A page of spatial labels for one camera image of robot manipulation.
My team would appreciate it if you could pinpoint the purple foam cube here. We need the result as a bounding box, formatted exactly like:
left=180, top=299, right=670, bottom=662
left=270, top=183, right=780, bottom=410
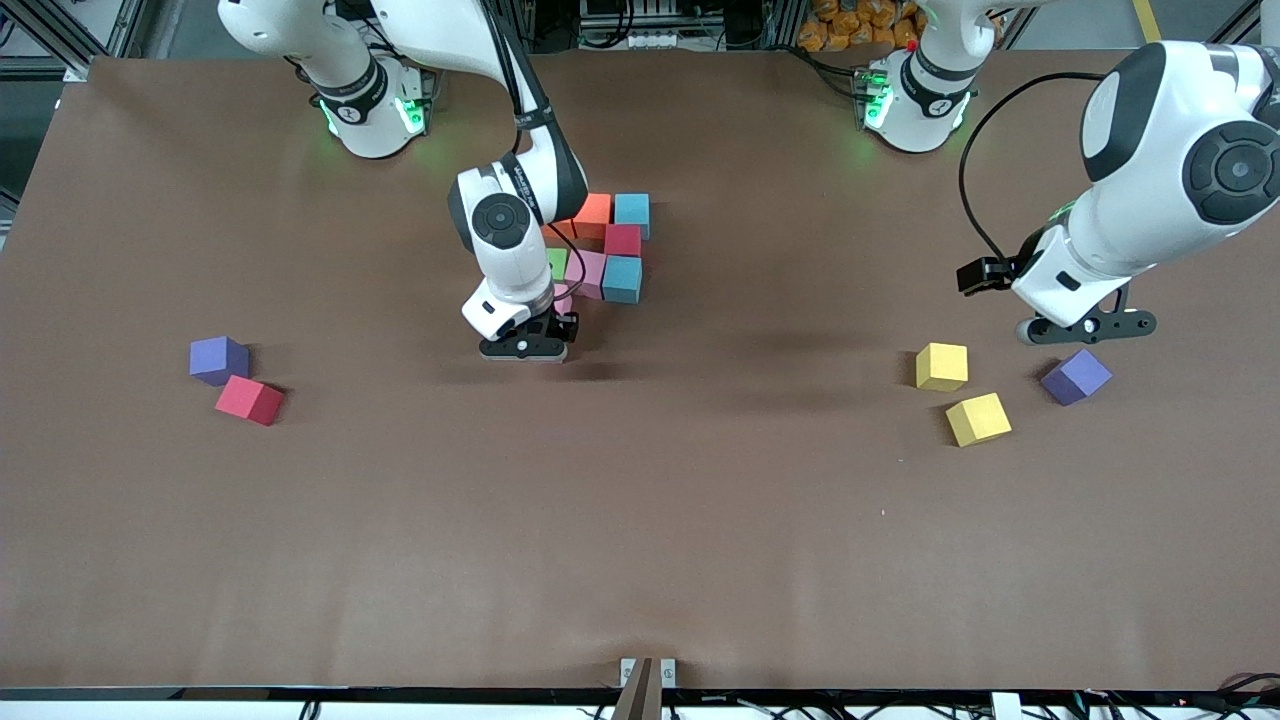
left=189, top=336, right=251, bottom=388
left=1040, top=348, right=1113, bottom=407

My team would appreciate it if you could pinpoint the yellow foam cube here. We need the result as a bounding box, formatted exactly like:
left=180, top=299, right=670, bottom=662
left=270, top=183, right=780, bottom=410
left=916, top=342, right=969, bottom=393
left=945, top=392, right=1013, bottom=448

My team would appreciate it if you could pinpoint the pile of orange objects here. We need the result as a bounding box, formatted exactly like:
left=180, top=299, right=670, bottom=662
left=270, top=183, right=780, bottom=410
left=800, top=0, right=926, bottom=53

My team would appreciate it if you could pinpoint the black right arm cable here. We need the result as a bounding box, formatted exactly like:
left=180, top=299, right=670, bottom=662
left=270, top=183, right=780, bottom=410
left=545, top=220, right=591, bottom=301

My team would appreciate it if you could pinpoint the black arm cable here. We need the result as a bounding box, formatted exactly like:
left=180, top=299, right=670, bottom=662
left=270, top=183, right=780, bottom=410
left=545, top=220, right=591, bottom=301
left=958, top=72, right=1106, bottom=263

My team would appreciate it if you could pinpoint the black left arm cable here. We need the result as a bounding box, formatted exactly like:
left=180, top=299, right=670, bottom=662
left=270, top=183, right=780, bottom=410
left=958, top=72, right=1106, bottom=263

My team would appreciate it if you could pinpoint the small metal bracket plate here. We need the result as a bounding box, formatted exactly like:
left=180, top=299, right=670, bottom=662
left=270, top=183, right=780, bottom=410
left=620, top=657, right=678, bottom=689

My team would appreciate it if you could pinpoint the black cable bundle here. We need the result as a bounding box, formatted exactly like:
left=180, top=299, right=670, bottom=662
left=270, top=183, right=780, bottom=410
left=1215, top=672, right=1280, bottom=713

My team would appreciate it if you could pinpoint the aluminium frame profile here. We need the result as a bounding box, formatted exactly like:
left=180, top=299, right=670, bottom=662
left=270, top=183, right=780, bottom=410
left=0, top=0, right=151, bottom=83

